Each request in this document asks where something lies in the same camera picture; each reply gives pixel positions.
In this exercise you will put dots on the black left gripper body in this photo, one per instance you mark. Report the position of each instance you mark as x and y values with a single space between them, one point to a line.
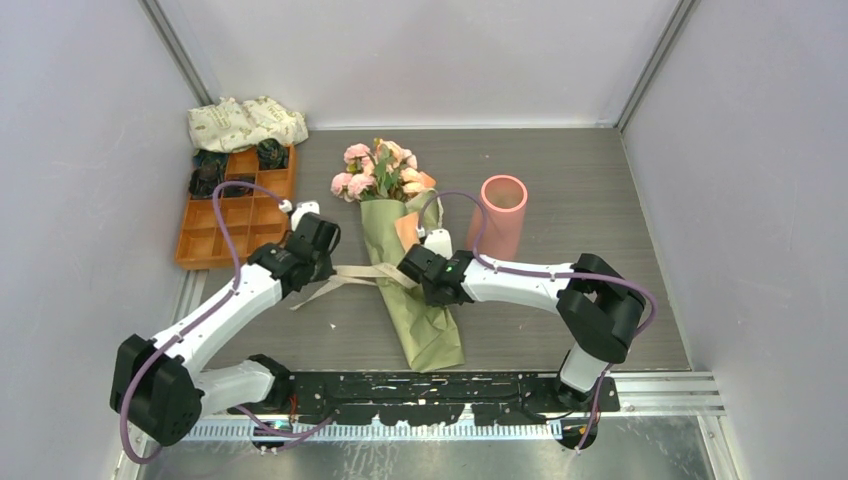
323 267

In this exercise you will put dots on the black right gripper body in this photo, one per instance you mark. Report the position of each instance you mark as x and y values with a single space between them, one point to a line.
433 299

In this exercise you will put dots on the beige printed ribbon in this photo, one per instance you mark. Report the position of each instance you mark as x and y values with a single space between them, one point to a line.
351 275

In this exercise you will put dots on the green paper flower bouquet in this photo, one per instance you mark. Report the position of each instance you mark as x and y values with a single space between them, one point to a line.
396 198

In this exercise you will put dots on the pink cylindrical vase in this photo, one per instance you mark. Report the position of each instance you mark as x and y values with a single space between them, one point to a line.
504 199

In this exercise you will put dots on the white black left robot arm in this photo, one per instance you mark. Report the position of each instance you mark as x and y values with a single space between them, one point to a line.
162 386

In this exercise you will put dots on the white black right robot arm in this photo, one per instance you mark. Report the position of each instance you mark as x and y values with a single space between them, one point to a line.
601 310

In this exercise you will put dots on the orange wooden compartment tray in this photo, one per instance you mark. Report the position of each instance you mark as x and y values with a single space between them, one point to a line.
210 226

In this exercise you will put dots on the dark rolled sock middle centre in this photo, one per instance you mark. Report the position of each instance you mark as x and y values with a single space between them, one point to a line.
240 186

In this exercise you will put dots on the dark rolled sock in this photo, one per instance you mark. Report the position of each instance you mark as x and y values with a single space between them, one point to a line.
204 181
201 158
240 186
272 155

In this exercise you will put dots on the dark rolled sock top right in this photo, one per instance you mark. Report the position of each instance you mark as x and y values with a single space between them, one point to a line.
272 155

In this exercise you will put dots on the dark rolled sock middle left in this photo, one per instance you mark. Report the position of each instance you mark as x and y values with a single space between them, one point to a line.
204 181

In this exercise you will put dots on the dark rolled sock top left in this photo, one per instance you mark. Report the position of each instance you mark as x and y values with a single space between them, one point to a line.
201 158

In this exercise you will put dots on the cream printed cloth bag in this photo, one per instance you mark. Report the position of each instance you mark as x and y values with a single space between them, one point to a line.
231 126

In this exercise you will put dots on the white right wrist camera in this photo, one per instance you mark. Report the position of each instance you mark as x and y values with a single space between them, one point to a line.
438 241

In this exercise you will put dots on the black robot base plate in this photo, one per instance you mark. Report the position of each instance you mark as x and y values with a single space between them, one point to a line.
423 399

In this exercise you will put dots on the aluminium frame rail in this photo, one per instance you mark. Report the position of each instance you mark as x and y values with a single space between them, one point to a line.
674 394

